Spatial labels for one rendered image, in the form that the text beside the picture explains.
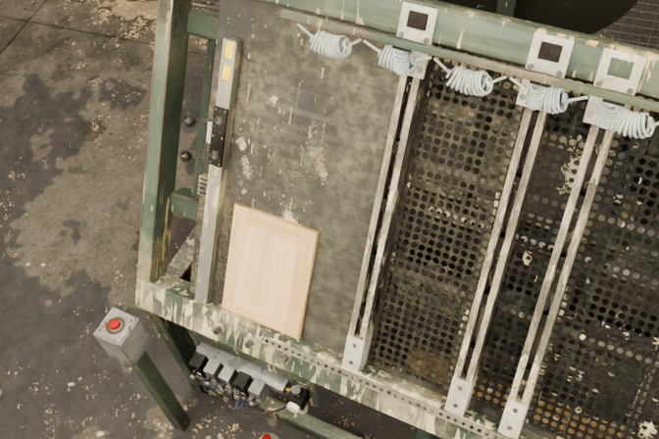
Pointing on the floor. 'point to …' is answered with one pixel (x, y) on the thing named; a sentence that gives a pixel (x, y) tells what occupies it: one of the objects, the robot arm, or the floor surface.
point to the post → (161, 392)
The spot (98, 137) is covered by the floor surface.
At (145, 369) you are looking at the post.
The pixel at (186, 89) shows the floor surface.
